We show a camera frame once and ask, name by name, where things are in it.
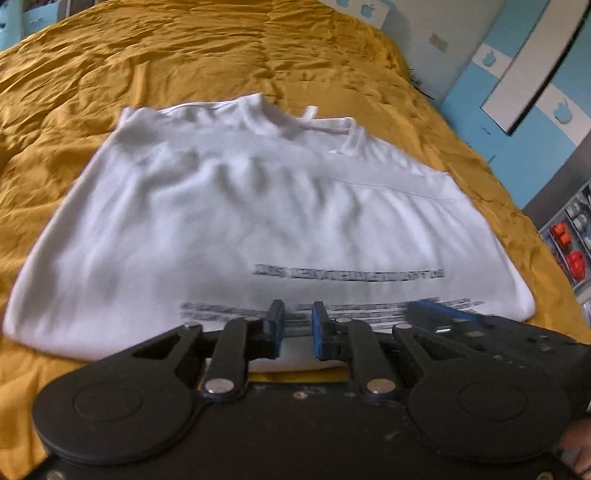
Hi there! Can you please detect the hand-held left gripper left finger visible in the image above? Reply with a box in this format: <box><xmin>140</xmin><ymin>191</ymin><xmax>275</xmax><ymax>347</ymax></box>
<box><xmin>129</xmin><ymin>299</ymin><xmax>287</xmax><ymax>403</ymax></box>

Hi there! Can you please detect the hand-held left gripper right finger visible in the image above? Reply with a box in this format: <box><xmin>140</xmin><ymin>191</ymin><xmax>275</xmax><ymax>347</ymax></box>
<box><xmin>311</xmin><ymin>301</ymin><xmax>458</xmax><ymax>406</ymax></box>

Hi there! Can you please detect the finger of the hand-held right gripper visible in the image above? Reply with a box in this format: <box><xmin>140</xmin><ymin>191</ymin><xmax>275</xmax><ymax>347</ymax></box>
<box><xmin>405</xmin><ymin>299</ymin><xmax>491</xmax><ymax>344</ymax></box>

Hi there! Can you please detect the white printed sweatshirt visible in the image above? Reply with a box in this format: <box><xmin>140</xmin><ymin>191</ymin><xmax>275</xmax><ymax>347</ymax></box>
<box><xmin>2</xmin><ymin>92</ymin><xmax>536</xmax><ymax>374</ymax></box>

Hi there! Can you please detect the person's right hand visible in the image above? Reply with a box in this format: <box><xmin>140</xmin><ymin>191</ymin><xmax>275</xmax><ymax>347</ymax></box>
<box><xmin>558</xmin><ymin>415</ymin><xmax>591</xmax><ymax>480</ymax></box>

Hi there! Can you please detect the shelf with red toys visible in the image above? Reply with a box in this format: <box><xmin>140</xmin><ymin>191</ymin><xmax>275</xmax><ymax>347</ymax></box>
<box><xmin>538</xmin><ymin>179</ymin><xmax>591</xmax><ymax>298</ymax></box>

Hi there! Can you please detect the blue and white wardrobe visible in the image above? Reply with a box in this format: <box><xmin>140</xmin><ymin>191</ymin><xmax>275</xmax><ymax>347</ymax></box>
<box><xmin>436</xmin><ymin>0</ymin><xmax>591</xmax><ymax>210</ymax></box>

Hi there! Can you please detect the mustard yellow quilt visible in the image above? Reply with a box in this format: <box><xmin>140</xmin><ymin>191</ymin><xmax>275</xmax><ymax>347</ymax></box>
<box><xmin>0</xmin><ymin>0</ymin><xmax>591</xmax><ymax>480</ymax></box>

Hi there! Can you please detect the white and blue headboard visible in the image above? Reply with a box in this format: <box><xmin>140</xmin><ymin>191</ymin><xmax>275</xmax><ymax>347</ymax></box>
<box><xmin>318</xmin><ymin>0</ymin><xmax>398</xmax><ymax>29</ymax></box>

